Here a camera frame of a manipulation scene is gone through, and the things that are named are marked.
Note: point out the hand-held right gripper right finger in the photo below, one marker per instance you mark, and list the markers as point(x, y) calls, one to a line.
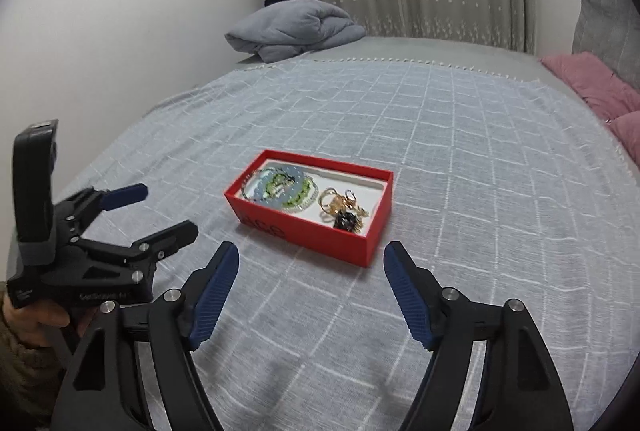
point(407, 296)

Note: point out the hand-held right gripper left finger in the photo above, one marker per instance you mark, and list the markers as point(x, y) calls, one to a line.
point(215, 296)

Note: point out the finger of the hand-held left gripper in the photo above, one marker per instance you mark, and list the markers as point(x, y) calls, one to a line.
point(127, 195)
point(170, 233)

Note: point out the red jewelry box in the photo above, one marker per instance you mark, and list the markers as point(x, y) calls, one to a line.
point(300, 233)

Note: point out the gold earrings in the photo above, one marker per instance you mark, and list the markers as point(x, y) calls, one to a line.
point(332, 201)

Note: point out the person's left forearm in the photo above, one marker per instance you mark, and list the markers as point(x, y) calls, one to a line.
point(20, 371)

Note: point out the person's left hand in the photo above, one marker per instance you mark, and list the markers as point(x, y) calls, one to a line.
point(30, 317)

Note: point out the black ornament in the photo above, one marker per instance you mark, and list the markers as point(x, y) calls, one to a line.
point(347, 221)

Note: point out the grey checked blanket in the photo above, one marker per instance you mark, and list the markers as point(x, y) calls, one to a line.
point(450, 161)

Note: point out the folded grey quilt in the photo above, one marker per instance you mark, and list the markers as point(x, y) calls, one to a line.
point(295, 28)

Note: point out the grey bed sheet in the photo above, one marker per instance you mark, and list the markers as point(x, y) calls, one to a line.
point(450, 48)

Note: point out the pink pillow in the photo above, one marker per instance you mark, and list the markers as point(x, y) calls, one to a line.
point(585, 76)
point(629, 133)

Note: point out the grey quilted pillow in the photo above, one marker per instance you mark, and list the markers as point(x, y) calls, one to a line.
point(605, 26)

